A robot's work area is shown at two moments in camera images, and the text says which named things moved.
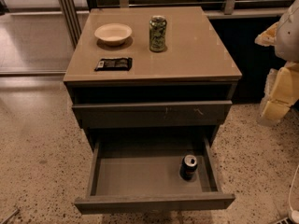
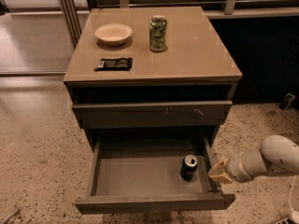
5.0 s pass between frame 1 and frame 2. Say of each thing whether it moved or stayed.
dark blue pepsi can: stayed
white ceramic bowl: stayed
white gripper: moved
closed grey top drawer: stayed
